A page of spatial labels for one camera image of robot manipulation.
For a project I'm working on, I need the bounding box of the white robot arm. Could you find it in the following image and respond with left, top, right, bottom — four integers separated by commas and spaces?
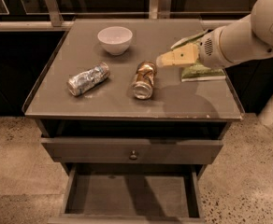
156, 0, 273, 69

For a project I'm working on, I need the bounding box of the orange gold can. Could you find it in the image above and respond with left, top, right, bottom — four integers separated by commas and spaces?
132, 61, 157, 100

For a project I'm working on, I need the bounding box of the white ceramic bowl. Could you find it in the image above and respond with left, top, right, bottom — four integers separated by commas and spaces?
97, 26, 133, 55

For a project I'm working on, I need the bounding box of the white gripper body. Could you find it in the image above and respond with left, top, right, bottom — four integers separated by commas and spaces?
198, 27, 232, 69

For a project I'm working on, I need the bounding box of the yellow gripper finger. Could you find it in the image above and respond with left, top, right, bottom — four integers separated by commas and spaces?
156, 43, 199, 67

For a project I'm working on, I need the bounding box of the round metal drawer knob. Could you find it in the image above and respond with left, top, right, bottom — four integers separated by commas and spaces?
129, 150, 137, 161

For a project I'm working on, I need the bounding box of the open grey middle drawer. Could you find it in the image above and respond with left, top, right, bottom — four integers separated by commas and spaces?
48, 164, 206, 224

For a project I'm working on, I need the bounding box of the grey top drawer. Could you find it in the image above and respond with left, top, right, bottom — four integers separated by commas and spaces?
41, 137, 223, 164

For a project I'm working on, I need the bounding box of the grey drawer cabinet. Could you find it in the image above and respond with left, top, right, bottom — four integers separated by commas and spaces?
22, 18, 245, 224

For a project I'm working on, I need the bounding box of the green jalapeno chip bag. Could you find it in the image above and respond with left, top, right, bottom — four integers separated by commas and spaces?
170, 29, 227, 83

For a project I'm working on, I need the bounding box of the crushed silver blue can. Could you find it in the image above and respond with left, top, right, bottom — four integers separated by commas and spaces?
66, 63, 110, 96

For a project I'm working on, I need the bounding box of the metal railing frame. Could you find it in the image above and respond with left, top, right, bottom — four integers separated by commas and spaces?
0, 0, 273, 33

